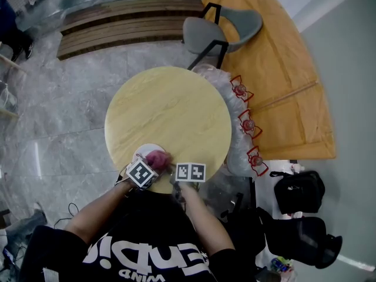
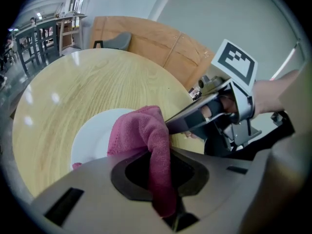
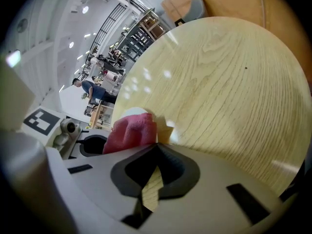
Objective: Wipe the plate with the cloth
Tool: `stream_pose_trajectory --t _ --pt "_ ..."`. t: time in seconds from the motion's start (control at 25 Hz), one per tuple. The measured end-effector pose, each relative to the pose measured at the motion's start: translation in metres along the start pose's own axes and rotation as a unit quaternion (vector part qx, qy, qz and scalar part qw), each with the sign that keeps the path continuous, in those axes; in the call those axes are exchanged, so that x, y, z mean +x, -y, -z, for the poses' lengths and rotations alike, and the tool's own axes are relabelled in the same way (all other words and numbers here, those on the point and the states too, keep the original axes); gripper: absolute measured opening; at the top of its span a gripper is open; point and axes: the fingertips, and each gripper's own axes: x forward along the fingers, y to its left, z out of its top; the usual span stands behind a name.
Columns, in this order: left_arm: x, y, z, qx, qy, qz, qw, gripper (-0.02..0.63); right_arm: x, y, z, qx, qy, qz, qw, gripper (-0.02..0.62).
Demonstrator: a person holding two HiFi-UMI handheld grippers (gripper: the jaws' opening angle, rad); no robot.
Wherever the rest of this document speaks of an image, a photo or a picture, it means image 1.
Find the red bottle handle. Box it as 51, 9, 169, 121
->
237, 109, 263, 140
230, 75, 255, 103
246, 146, 270, 177

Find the brown slatted wooden step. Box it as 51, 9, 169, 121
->
56, 0, 206, 61

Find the person's left forearm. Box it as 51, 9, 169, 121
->
64, 180, 133, 244

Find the black backpack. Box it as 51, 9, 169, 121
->
255, 206, 343, 270

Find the round wooden table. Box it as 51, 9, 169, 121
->
104, 66, 233, 194

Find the pink cloth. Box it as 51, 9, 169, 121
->
145, 150, 173, 171

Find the black cable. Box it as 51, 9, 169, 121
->
53, 202, 80, 229

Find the person's right forearm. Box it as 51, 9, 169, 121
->
177, 182, 236, 256

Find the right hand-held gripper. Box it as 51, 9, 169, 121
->
169, 162, 207, 191

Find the colourful small items pile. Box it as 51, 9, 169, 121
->
270, 256, 294, 274

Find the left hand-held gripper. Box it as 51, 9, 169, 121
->
115, 156, 160, 192

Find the black bag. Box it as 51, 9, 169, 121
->
269, 170, 326, 215

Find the person's black printed t-shirt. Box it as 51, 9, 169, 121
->
19, 188, 257, 282

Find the orange wooden platform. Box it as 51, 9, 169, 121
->
201, 0, 337, 161

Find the clear plastic bag of bottles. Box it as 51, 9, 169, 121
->
192, 63, 269, 178

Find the grey chair with black frame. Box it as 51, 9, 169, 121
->
181, 2, 264, 71

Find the white plate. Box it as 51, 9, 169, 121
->
132, 143, 165, 165

